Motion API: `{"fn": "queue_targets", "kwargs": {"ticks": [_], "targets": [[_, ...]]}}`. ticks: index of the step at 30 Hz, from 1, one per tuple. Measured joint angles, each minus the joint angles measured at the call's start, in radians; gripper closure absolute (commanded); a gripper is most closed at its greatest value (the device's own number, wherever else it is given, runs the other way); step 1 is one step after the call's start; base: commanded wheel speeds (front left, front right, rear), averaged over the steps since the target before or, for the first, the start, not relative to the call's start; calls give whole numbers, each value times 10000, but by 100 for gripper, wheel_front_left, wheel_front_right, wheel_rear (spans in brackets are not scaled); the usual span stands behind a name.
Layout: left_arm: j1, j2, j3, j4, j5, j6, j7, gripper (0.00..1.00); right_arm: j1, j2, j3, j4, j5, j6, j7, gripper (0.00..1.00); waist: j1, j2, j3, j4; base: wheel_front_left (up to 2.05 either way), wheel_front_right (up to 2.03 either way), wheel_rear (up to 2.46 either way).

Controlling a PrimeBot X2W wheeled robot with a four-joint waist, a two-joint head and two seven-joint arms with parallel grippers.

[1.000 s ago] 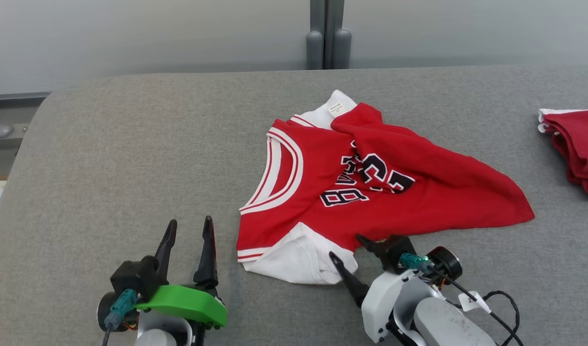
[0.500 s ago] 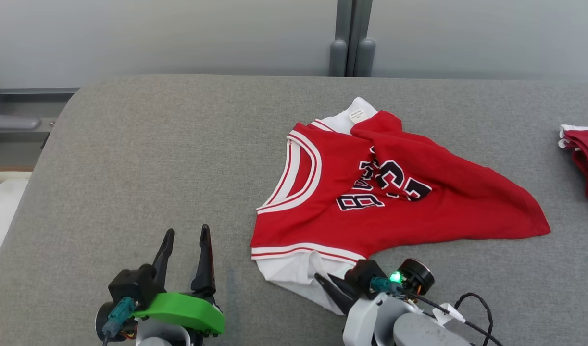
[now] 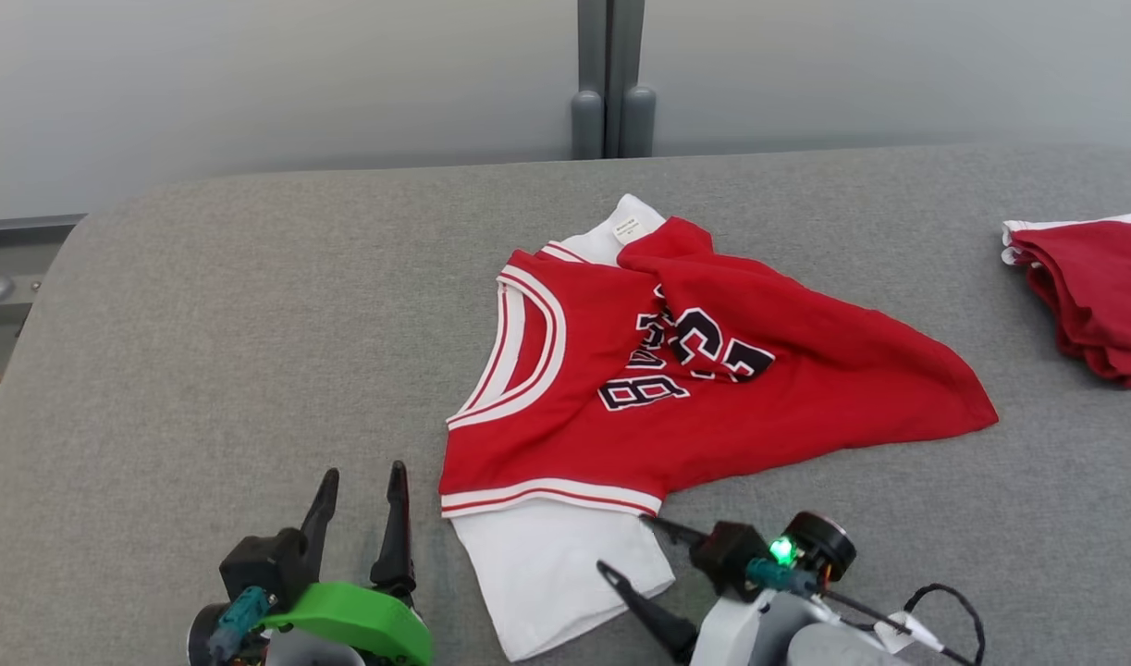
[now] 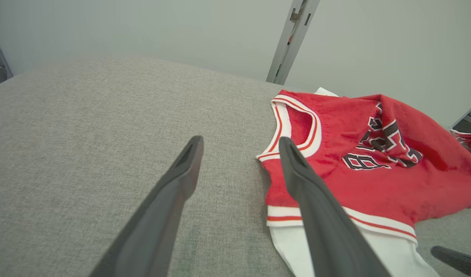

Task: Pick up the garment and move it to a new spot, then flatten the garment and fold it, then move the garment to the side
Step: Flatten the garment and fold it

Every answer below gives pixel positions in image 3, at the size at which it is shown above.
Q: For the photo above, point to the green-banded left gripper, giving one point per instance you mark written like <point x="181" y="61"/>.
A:
<point x="362" y="615"/>

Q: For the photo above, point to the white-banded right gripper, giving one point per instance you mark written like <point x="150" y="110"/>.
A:
<point x="731" y="634"/>

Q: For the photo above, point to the red jersey with white tee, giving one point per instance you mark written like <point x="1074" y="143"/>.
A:
<point x="574" y="444"/>

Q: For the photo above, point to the red shorts with white trim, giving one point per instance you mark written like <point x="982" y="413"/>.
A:
<point x="1101" y="296"/>

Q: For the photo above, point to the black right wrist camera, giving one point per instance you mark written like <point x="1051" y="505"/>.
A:
<point x="727" y="550"/>

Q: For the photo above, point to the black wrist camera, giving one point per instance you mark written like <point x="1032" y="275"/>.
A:
<point x="260" y="560"/>
<point x="727" y="550"/>

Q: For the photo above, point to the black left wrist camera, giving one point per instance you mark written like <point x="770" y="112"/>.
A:
<point x="260" y="560"/>

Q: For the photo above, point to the grey metal frame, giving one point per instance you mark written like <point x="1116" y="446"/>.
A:
<point x="19" y="259"/>

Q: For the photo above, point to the grey rounded post foot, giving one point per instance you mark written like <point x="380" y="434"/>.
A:
<point x="587" y="125"/>
<point x="638" y="120"/>

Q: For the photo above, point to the grey partition post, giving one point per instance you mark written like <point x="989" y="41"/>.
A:
<point x="611" y="37"/>

